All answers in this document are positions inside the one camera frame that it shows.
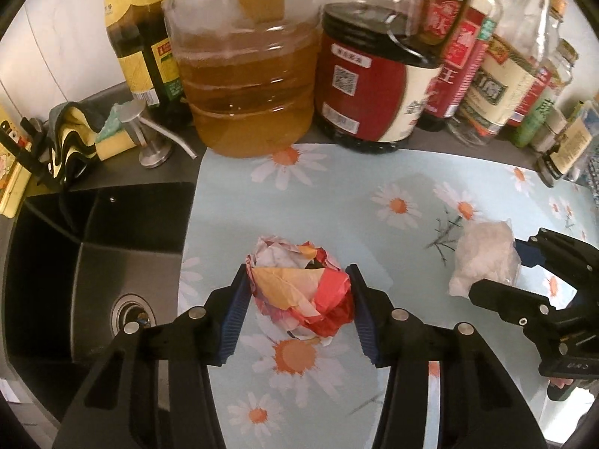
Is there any white tissue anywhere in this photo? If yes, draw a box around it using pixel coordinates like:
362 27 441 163
448 221 522 298

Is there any red yellow wrapper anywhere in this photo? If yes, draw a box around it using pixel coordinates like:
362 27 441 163
246 236 354 340

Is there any black kitchen sink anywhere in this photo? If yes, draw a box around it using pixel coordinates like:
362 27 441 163
3 183 195 419

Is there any right hand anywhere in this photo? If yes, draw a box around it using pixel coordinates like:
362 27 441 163
549 377 578 391

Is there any small gold cap bottle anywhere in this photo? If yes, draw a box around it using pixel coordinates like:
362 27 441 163
535 95 598 187

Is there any daisy pattern blue tablecloth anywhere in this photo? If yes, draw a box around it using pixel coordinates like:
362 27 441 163
179 144 598 448

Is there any small glass jar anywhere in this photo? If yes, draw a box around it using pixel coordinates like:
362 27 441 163
530 107 568 153

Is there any red label gold cap bottle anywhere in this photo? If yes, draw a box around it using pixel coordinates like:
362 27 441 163
508 0 568 127

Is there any yellow cap clear bottle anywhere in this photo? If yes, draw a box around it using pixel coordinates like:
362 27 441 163
448 0 551 146

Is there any green label oil bottle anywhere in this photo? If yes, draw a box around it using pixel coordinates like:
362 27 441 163
511 39 579 148

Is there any metal soap dispenser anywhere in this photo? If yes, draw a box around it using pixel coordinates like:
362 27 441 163
117 100 198 169

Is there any yellow green sponge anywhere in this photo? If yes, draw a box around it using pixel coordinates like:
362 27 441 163
95 103 136 161

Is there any red label vinegar bottle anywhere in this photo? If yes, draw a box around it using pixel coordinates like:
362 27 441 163
417 0 502 132

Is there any black yellow rubber glove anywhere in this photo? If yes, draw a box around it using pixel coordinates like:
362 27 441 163
42 101 106 189

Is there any yellow detergent box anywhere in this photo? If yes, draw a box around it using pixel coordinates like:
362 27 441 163
1 109 31 219

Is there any black faucet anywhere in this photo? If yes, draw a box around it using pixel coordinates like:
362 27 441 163
1 120 61 193

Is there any green label dark bottle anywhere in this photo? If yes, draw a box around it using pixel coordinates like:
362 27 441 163
104 0 190 126

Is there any large soy sauce jug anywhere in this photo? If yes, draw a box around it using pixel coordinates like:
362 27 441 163
314 0 471 154

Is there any large cooking oil jug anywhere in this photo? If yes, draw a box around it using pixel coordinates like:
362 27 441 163
162 0 321 158

